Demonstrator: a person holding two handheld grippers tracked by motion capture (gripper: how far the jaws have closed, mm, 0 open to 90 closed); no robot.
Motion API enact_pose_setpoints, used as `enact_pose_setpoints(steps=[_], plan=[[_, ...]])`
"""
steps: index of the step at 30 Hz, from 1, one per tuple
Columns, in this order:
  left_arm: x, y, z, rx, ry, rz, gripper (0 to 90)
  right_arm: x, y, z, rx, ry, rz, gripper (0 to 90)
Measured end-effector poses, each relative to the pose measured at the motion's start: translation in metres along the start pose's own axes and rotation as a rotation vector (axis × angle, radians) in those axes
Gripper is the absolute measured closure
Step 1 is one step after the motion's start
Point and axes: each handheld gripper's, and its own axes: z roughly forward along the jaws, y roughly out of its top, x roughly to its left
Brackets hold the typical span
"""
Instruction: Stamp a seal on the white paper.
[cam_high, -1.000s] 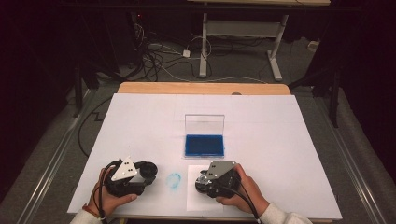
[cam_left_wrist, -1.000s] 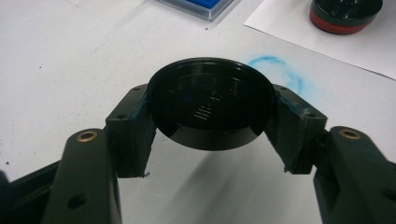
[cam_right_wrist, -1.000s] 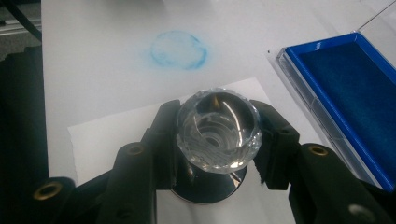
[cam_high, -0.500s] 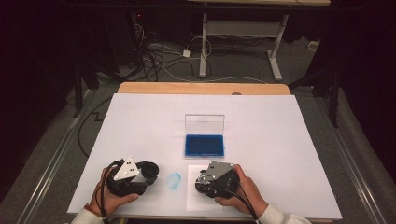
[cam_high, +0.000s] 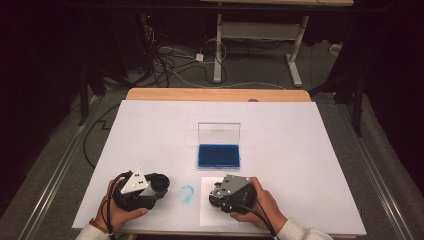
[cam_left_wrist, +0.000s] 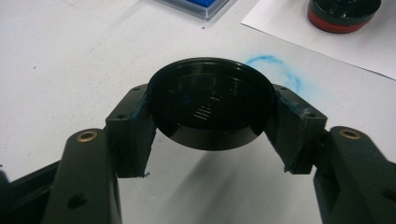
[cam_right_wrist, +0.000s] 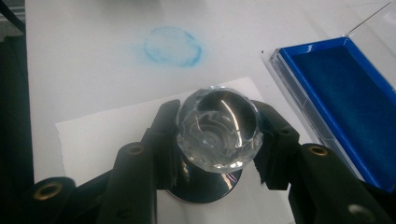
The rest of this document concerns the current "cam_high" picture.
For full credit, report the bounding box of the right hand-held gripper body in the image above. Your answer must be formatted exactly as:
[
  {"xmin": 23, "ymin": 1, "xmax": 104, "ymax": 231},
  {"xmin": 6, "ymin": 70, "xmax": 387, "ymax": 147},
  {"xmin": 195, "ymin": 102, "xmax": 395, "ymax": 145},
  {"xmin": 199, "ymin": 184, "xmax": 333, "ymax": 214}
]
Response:
[{"xmin": 213, "ymin": 174, "xmax": 258, "ymax": 214}]

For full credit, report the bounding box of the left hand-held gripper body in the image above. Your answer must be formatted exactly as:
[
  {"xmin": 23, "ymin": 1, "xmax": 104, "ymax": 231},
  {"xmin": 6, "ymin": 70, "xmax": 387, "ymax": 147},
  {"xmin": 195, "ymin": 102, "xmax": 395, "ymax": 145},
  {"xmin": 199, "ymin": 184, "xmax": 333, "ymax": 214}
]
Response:
[{"xmin": 113, "ymin": 167, "xmax": 158, "ymax": 212}]

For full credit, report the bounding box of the clear round stamp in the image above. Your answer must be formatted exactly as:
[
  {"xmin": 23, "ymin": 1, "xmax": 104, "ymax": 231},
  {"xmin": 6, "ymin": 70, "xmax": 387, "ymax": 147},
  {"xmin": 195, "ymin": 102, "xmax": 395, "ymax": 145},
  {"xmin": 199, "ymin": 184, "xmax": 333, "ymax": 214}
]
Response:
[{"xmin": 208, "ymin": 182, "xmax": 224, "ymax": 208}]

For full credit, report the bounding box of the white paper sheet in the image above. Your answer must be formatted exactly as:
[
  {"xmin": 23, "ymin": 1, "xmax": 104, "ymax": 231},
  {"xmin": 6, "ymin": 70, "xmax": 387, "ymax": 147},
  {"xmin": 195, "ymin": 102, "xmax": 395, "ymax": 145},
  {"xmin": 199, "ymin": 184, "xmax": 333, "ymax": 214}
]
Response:
[{"xmin": 199, "ymin": 176, "xmax": 241, "ymax": 228}]

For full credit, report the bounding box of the person's right hand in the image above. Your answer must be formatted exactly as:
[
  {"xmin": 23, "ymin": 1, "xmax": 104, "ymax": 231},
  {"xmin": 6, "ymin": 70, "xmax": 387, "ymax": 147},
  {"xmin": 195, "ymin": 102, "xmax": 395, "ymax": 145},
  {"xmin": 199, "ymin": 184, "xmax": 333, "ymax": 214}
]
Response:
[{"xmin": 229, "ymin": 177, "xmax": 288, "ymax": 231}]

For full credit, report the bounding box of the person's left hand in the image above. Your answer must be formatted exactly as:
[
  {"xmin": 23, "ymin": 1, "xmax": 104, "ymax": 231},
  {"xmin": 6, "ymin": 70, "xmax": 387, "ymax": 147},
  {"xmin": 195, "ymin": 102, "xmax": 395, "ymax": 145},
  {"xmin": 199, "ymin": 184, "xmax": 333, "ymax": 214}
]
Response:
[{"xmin": 94, "ymin": 179, "xmax": 149, "ymax": 233}]

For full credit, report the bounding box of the blue ink pad clear lid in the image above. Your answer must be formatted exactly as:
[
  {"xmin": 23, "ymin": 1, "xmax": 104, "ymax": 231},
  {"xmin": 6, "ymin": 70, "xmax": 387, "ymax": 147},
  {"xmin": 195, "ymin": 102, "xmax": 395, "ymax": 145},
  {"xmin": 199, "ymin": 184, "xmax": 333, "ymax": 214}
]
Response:
[{"xmin": 195, "ymin": 121, "xmax": 242, "ymax": 171}]

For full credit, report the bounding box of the red wristband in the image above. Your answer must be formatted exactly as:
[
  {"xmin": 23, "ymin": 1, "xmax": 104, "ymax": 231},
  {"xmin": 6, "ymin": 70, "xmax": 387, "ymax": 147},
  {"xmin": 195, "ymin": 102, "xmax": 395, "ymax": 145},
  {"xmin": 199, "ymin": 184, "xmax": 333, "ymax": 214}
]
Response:
[{"xmin": 88, "ymin": 218, "xmax": 113, "ymax": 236}]

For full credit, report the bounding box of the white board table cover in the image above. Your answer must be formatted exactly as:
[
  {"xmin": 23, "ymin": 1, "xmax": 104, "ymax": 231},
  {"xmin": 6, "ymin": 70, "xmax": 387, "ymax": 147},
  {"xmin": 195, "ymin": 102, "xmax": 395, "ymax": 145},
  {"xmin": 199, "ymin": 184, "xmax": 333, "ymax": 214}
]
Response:
[{"xmin": 71, "ymin": 99, "xmax": 368, "ymax": 238}]

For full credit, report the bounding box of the wooden table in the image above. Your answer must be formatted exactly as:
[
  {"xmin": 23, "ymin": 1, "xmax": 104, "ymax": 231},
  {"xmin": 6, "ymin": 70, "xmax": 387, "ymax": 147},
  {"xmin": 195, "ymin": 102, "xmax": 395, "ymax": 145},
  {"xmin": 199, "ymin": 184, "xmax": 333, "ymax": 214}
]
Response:
[{"xmin": 106, "ymin": 87, "xmax": 359, "ymax": 240}]

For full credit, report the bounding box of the black metal stand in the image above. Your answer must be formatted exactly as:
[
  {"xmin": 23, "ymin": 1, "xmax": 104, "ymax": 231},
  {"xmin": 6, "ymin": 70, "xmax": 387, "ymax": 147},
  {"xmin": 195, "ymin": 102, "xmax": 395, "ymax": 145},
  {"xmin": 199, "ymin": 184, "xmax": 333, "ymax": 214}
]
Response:
[
  {"xmin": 308, "ymin": 68, "xmax": 366, "ymax": 138},
  {"xmin": 77, "ymin": 64, "xmax": 108, "ymax": 127}
]

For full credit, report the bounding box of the white floor box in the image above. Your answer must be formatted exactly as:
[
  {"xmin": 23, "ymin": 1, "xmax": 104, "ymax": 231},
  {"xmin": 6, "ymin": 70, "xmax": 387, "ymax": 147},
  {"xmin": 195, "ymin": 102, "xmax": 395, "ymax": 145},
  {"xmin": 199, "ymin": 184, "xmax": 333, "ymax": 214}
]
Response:
[{"xmin": 329, "ymin": 43, "xmax": 344, "ymax": 57}]

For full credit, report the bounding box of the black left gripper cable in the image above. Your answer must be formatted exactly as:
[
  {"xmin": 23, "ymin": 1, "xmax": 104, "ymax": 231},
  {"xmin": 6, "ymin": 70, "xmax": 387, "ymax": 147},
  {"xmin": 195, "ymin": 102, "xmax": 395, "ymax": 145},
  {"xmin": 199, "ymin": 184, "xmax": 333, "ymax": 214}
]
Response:
[{"xmin": 105, "ymin": 171, "xmax": 134, "ymax": 240}]

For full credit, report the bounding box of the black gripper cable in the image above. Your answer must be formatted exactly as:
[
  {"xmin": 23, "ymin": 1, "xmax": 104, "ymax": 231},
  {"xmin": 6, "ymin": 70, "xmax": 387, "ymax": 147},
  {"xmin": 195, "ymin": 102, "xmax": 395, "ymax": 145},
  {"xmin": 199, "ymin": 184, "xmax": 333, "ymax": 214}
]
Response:
[
  {"xmin": 233, "ymin": 202, "xmax": 278, "ymax": 239},
  {"xmin": 105, "ymin": 171, "xmax": 134, "ymax": 240}
]

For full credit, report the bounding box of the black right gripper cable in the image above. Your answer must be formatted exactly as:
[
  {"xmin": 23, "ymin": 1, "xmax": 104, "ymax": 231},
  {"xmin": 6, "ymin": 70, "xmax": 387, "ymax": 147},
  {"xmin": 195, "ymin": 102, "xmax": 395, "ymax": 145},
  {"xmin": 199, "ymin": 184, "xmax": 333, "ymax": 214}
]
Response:
[{"xmin": 233, "ymin": 202, "xmax": 278, "ymax": 239}]

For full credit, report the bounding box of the black floor cable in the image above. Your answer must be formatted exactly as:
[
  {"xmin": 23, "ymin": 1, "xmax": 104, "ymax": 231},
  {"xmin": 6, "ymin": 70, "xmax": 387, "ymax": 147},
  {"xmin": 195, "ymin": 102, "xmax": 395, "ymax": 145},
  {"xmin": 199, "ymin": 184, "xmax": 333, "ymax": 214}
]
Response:
[{"xmin": 82, "ymin": 103, "xmax": 122, "ymax": 169}]

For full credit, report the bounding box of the metal floor rail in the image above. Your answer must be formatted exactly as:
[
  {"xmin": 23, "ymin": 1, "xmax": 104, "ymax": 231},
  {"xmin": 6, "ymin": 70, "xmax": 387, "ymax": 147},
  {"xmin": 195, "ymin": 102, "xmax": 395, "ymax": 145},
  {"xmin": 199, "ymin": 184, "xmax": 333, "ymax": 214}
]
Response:
[
  {"xmin": 334, "ymin": 103, "xmax": 416, "ymax": 240},
  {"xmin": 16, "ymin": 95, "xmax": 103, "ymax": 240}
]

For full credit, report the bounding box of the white floor cable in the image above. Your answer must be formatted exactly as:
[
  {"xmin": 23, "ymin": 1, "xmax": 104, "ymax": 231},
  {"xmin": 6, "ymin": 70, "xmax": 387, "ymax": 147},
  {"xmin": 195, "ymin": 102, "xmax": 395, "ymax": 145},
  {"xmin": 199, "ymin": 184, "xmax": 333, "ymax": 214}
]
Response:
[{"xmin": 156, "ymin": 46, "xmax": 288, "ymax": 91}]

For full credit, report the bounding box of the tangle of black floor cables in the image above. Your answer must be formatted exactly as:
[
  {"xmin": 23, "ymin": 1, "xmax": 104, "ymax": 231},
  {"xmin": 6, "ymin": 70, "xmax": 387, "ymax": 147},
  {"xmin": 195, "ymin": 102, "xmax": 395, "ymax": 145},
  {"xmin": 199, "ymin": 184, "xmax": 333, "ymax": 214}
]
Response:
[{"xmin": 138, "ymin": 24, "xmax": 231, "ymax": 88}]

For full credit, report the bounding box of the white metal desk frame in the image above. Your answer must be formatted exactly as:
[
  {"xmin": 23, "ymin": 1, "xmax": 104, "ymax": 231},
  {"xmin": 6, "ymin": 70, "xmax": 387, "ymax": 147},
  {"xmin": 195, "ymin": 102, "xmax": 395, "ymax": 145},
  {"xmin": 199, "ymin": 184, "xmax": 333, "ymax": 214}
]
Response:
[{"xmin": 199, "ymin": 0, "xmax": 355, "ymax": 88}]

